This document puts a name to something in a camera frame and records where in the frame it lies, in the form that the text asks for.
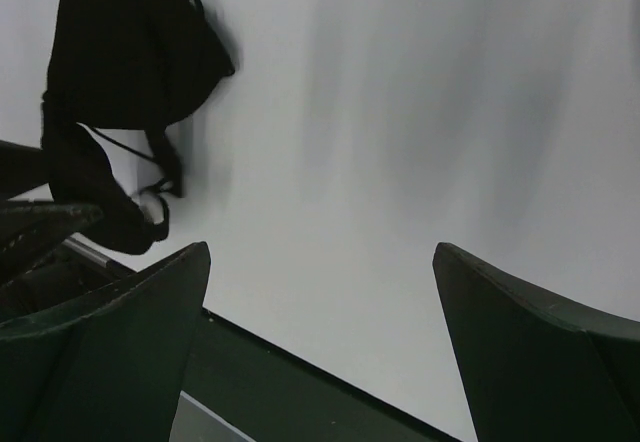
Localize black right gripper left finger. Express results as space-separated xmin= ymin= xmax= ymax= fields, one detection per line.
xmin=1 ymin=242 xmax=211 ymax=441

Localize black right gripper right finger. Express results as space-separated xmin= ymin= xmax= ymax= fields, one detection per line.
xmin=433 ymin=243 xmax=639 ymax=441

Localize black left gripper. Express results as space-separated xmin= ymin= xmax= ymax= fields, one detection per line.
xmin=0 ymin=141 xmax=134 ymax=322

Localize black bra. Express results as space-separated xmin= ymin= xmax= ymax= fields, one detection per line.
xmin=41 ymin=0 xmax=236 ymax=255

